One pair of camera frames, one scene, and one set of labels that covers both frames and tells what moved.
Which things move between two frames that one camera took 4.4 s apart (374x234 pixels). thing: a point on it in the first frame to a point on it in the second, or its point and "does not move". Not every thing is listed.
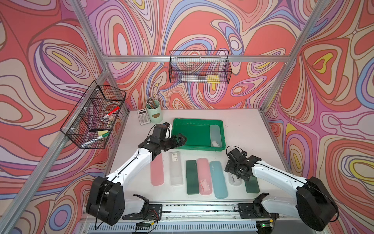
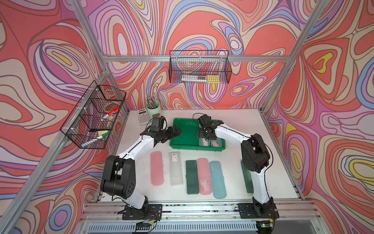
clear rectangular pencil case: [176, 170] does not move
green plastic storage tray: [197, 132] does not move
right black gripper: [230, 167] to [200, 134]
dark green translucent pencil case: [252, 185] does not move
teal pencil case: [219, 185] does not move
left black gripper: [174, 144] to [171, 134]
